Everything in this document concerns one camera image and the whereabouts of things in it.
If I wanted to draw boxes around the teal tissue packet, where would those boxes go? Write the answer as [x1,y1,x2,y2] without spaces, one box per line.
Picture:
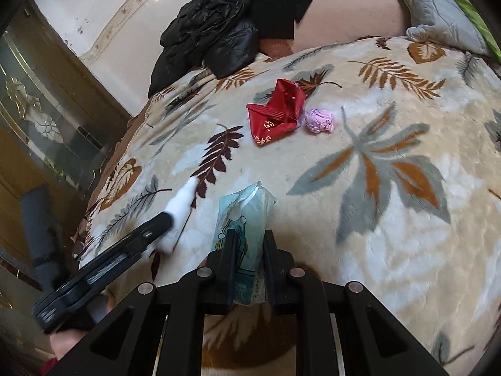
[211,182,277,306]

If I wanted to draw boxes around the person's left hand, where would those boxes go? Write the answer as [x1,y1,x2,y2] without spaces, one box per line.
[48,293,118,361]

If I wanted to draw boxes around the dark wooden glass door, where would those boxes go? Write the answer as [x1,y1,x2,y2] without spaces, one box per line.
[1,0,130,364]

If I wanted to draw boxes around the leaf-patterned beige blanket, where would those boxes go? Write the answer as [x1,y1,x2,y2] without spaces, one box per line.
[82,37,500,375]

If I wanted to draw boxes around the pink crumpled paper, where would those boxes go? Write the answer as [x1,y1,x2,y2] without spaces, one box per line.
[305,109,334,134]

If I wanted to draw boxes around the red crumpled wrapper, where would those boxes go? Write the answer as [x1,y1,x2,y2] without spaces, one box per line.
[246,79,306,147]

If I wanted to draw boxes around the black puffer jacket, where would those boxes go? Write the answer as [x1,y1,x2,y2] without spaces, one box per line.
[148,0,260,97]

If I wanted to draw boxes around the grey quilted pillow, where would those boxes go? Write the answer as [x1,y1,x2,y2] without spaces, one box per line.
[403,0,490,55]

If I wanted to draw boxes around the pink bed sheet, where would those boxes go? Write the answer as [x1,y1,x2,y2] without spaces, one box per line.
[260,0,411,60]

